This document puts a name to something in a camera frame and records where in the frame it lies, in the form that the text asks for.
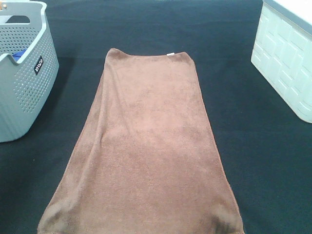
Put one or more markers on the brown towel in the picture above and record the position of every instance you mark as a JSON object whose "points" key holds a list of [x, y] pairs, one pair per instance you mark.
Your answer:
{"points": [[146, 161]]}

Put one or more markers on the black tablecloth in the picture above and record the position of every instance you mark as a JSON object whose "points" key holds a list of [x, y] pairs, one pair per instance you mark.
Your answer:
{"points": [[266, 150]]}

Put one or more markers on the grey perforated laundry basket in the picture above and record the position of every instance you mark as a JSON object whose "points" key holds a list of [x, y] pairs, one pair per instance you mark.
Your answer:
{"points": [[24, 84]]}

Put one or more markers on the white plastic storage box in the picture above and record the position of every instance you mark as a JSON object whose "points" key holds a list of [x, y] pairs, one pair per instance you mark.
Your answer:
{"points": [[282, 52]]}

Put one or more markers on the blue cloth in basket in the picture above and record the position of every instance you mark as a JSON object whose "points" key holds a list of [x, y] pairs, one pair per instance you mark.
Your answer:
{"points": [[18, 54]]}

